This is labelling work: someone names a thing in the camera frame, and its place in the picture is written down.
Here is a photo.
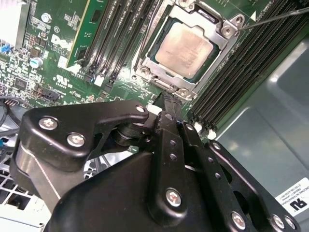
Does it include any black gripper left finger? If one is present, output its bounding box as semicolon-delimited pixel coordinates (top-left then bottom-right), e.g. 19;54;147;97
10;89;189;223

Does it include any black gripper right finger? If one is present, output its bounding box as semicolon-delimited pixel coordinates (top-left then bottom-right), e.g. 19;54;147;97
174;96;301;232

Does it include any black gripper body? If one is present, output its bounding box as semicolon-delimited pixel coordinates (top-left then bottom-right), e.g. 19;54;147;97
44;151;229;232

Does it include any metal socket cover frame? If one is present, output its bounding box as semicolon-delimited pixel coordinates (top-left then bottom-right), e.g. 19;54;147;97
135;4;232;95

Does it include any silver topped CPU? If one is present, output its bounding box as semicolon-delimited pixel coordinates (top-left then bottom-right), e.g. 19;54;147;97
148;18;222;79

